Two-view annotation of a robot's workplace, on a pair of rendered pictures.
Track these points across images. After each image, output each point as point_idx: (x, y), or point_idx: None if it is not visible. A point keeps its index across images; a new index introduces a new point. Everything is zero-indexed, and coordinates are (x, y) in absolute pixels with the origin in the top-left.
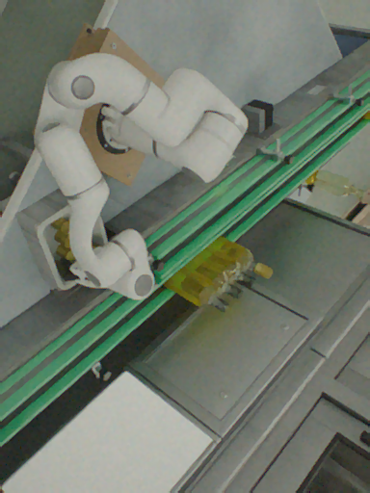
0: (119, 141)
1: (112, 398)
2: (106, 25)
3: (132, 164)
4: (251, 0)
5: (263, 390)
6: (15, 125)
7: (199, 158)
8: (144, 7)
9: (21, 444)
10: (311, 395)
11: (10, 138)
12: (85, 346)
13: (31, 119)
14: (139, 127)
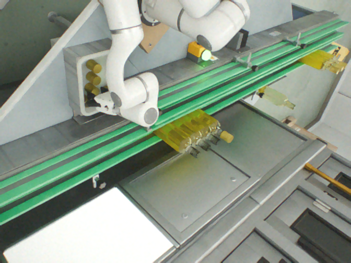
0: (152, 13)
1: (102, 203)
2: None
3: (153, 37)
4: None
5: (214, 218)
6: (66, 8)
7: (213, 29)
8: None
9: (25, 225)
10: (247, 228)
11: (59, 16)
12: (92, 158)
13: (77, 8)
14: None
